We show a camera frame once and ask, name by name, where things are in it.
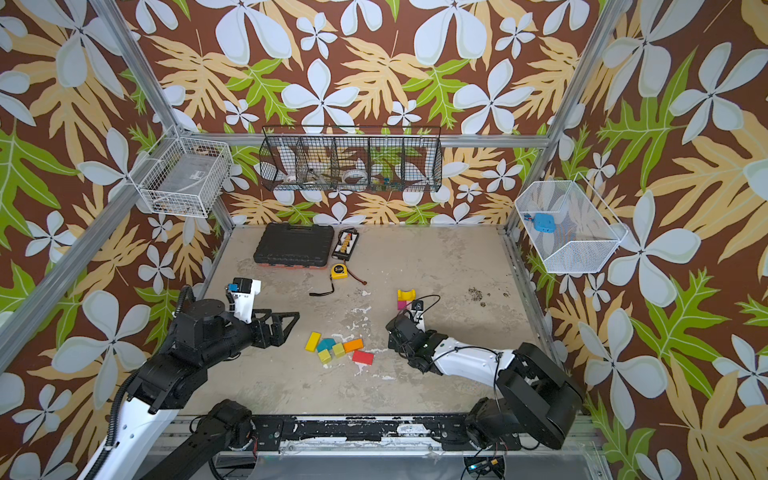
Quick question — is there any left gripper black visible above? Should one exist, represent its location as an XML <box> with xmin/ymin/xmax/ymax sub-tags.
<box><xmin>203</xmin><ymin>304</ymin><xmax>301</xmax><ymax>370</ymax></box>

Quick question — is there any yellow arch block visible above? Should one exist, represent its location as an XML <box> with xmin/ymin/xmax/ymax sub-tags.
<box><xmin>397</xmin><ymin>289</ymin><xmax>416</xmax><ymax>303</ymax></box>

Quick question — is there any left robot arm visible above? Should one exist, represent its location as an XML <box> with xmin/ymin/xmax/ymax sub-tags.
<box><xmin>80</xmin><ymin>286</ymin><xmax>300</xmax><ymax>479</ymax></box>

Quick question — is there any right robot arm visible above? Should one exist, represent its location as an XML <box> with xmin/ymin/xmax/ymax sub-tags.
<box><xmin>386</xmin><ymin>310</ymin><xmax>586</xmax><ymax>450</ymax></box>

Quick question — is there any yellow rectangular block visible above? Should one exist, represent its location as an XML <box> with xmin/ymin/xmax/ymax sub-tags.
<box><xmin>305</xmin><ymin>332</ymin><xmax>322</xmax><ymax>352</ymax></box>

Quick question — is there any teal block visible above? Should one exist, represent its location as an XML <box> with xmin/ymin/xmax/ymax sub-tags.
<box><xmin>316</xmin><ymin>338</ymin><xmax>336</xmax><ymax>352</ymax></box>

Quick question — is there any red flat block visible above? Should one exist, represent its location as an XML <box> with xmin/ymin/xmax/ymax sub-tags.
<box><xmin>352</xmin><ymin>350</ymin><xmax>374</xmax><ymax>365</ymax></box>

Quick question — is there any orange block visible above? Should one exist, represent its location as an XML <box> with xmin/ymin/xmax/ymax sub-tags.
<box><xmin>343</xmin><ymin>338</ymin><xmax>364</xmax><ymax>353</ymax></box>

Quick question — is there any yellow tape measure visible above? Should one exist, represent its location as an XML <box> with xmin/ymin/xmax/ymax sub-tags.
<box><xmin>309</xmin><ymin>263</ymin><xmax>367</xmax><ymax>298</ymax></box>

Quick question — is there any black tool case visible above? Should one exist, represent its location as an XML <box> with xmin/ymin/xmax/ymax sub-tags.
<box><xmin>253</xmin><ymin>223</ymin><xmax>335</xmax><ymax>268</ymax></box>

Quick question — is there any blue object in basket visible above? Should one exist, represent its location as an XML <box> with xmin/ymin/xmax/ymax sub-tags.
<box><xmin>530</xmin><ymin>213</ymin><xmax>557</xmax><ymax>234</ymax></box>

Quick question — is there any white mesh basket right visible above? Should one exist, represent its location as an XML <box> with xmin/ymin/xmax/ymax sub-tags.
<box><xmin>515</xmin><ymin>180</ymin><xmax>628</xmax><ymax>276</ymax></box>

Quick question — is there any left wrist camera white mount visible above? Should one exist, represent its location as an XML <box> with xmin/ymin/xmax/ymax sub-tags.
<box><xmin>225</xmin><ymin>277</ymin><xmax>262</xmax><ymax>324</ymax></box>

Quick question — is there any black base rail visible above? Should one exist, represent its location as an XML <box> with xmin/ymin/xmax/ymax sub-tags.
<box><xmin>251</xmin><ymin>413</ymin><xmax>475</xmax><ymax>453</ymax></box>

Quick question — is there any white wire basket left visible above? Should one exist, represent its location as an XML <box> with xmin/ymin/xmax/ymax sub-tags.
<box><xmin>131</xmin><ymin>129</ymin><xmax>233</xmax><ymax>218</ymax></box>

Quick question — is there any black wire basket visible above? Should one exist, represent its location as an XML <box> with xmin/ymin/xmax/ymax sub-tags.
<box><xmin>256</xmin><ymin>125</ymin><xmax>444</xmax><ymax>192</ymax></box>

